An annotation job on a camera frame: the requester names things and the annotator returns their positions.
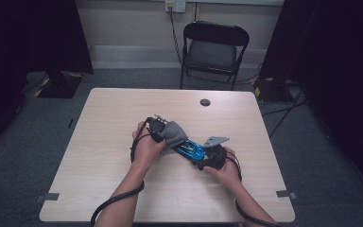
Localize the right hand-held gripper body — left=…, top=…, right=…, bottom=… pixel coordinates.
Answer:
left=201, top=135, right=231, bottom=171

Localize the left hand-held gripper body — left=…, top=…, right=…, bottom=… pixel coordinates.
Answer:
left=146, top=113, right=171, bottom=144

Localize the black curtain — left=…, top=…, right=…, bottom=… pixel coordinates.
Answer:
left=0, top=0, right=95, bottom=159
left=258, top=0, right=363, bottom=200

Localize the black stand base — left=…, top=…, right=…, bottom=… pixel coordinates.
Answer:
left=251, top=77, right=296, bottom=103
left=37, top=70, right=84, bottom=99

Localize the grey tape piece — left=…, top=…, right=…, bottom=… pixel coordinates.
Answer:
left=35, top=192, right=61, bottom=203
left=275, top=189, right=298, bottom=201

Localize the grey cloth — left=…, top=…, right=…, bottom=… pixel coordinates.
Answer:
left=160, top=120, right=189, bottom=151

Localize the person's right hand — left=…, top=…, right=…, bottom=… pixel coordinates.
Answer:
left=203, top=146, right=244, bottom=191

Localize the blue toy car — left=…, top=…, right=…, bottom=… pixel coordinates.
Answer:
left=173, top=140, right=206, bottom=165

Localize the person's left hand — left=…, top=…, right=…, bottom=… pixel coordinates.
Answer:
left=131, top=121, right=167, bottom=172

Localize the black floor cable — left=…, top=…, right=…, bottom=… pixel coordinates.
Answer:
left=260, top=98, right=308, bottom=117
left=268, top=86, right=305, bottom=140

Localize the black wall socket cable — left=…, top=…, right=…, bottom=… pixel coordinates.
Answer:
left=168, top=7, right=184, bottom=65

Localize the white wall socket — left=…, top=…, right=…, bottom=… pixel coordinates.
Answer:
left=164, top=0, right=187, bottom=13

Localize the black folding chair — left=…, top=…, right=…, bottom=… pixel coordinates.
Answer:
left=179, top=20, right=251, bottom=92

